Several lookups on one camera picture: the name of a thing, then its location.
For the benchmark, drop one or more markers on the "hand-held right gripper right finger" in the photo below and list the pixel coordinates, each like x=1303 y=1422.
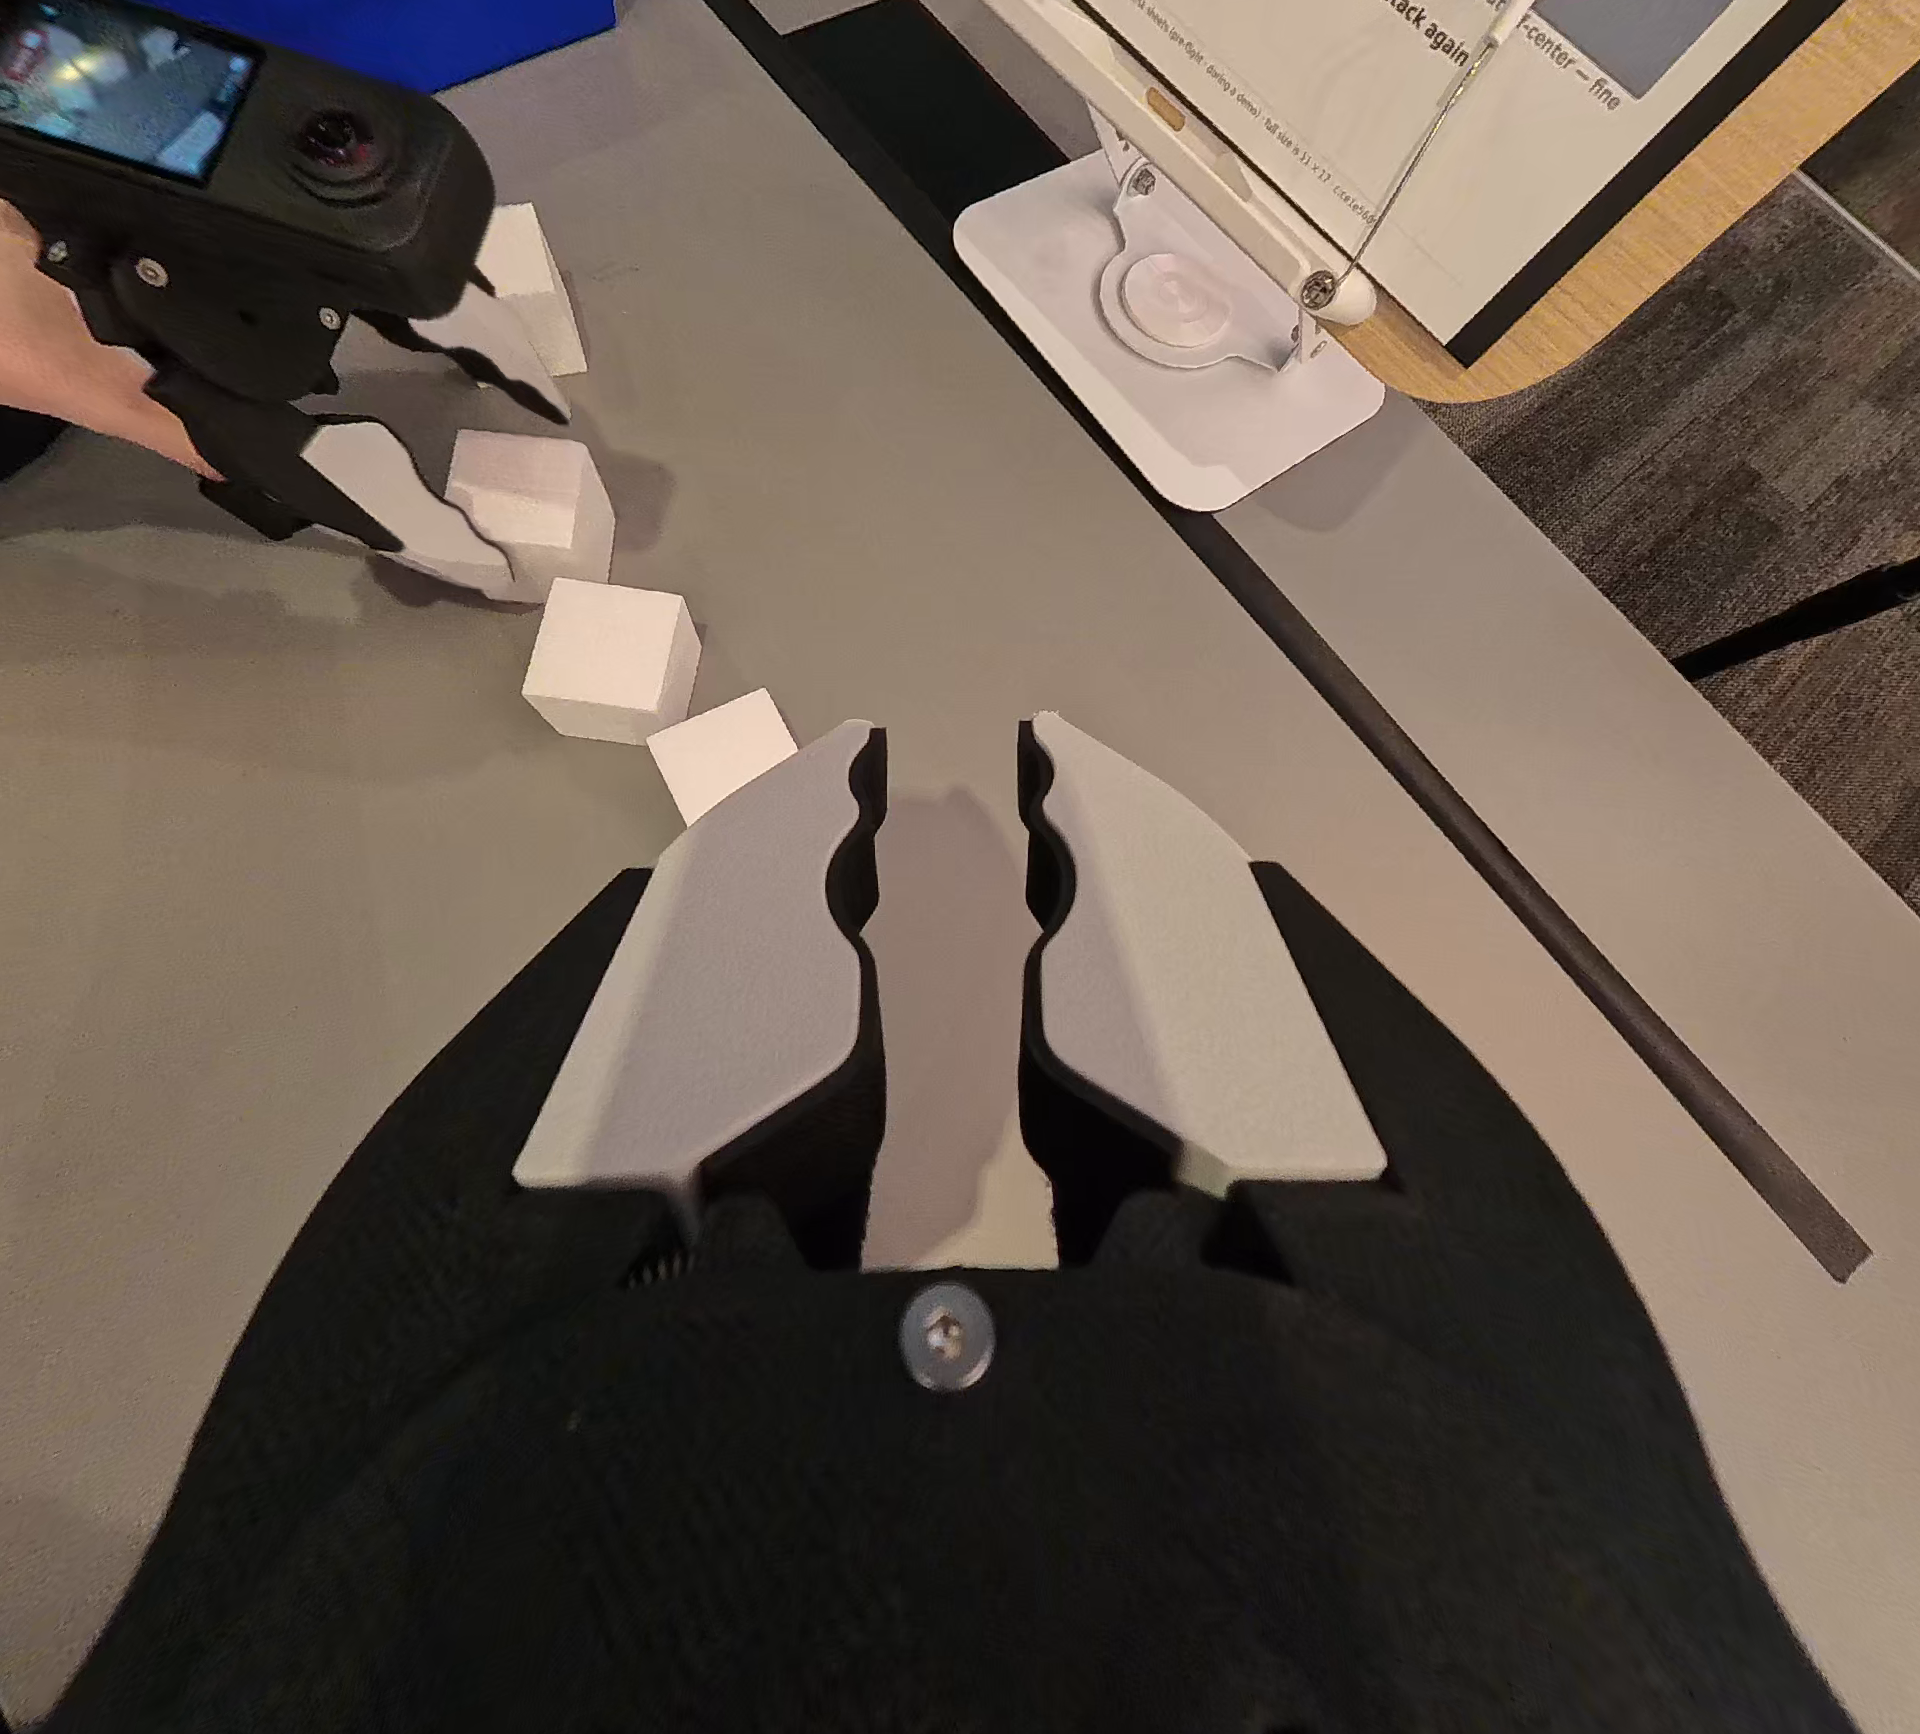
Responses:
x=1200 y=1015

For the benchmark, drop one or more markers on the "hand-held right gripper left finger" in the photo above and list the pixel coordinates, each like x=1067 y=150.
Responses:
x=704 y=1015

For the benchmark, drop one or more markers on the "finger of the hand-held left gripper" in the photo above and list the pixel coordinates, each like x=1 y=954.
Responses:
x=495 y=339
x=404 y=505

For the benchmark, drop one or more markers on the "white foam cube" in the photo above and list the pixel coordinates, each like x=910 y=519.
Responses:
x=609 y=654
x=532 y=273
x=721 y=752
x=532 y=497

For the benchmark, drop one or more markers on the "person's left hand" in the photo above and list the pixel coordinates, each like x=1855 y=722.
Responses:
x=90 y=368

